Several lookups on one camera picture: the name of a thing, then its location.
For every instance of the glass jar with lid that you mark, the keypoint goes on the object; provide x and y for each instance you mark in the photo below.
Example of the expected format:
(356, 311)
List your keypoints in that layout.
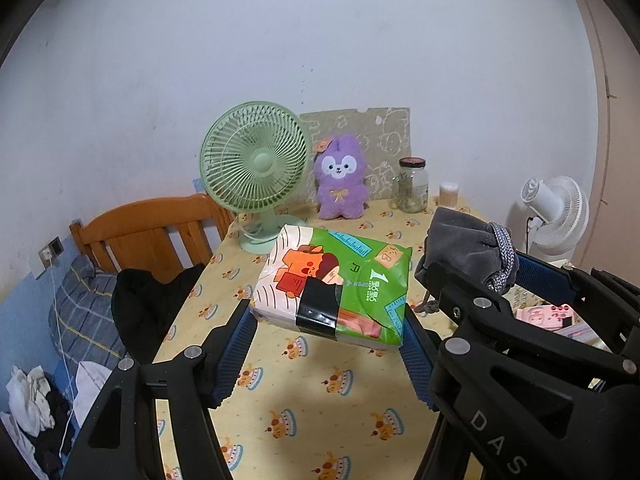
(410, 186)

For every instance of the yellow cake-print tablecloth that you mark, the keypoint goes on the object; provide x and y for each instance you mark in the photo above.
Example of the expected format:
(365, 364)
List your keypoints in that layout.
(306, 407)

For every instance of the white standing fan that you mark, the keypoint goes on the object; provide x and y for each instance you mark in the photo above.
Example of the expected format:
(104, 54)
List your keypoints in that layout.
(560, 214)

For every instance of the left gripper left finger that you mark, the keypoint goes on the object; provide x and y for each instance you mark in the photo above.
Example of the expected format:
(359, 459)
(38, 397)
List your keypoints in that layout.
(119, 438)

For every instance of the grey drawstring pouch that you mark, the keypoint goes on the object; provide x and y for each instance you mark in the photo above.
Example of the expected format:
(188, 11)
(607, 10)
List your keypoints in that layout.
(483, 250)

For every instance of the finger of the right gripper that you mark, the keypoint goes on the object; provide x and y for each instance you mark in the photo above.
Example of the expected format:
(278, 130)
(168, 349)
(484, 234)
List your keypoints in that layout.
(590, 294)
(466, 301)

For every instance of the green desk fan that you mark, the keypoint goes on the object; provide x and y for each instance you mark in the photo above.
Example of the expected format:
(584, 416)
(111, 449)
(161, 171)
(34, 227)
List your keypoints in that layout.
(252, 159)

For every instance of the purple plush toy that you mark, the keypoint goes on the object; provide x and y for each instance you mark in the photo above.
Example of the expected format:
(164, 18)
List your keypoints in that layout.
(339, 169)

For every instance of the pink tissue pack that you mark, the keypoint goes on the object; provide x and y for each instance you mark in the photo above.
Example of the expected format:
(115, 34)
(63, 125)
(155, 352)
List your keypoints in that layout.
(548, 316)

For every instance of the black chair back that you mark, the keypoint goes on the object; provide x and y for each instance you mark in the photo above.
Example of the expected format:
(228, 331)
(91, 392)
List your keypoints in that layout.
(143, 309)

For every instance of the blue plaid pillow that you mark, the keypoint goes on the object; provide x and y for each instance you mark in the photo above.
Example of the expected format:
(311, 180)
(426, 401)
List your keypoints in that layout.
(80, 319)

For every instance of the yellow cartoon storage box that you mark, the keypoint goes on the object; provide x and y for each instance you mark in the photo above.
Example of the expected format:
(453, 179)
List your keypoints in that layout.
(542, 296)

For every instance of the beige door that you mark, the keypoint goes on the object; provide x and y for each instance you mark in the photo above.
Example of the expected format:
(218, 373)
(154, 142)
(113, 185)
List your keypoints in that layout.
(611, 242)

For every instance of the white clothes on bed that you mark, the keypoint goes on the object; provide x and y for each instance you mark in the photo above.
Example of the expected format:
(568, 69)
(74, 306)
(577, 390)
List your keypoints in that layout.
(40, 426)

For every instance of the beige patterned board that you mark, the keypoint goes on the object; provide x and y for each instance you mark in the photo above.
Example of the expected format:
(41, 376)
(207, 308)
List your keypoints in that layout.
(383, 134)

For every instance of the cotton swab container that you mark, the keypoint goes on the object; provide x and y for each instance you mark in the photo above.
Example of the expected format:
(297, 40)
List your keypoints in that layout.
(448, 195)

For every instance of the green cartoon tissue pack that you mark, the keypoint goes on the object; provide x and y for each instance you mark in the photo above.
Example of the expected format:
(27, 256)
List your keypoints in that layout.
(335, 285)

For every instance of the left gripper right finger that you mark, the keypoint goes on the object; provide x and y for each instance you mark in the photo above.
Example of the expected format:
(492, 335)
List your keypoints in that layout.
(416, 350)

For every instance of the wooden bed headboard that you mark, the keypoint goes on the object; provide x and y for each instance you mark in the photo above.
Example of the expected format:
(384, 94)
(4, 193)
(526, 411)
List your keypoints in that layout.
(162, 235)

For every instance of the wall power outlet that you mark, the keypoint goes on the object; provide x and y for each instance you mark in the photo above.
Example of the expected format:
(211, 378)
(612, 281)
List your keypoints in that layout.
(50, 257)

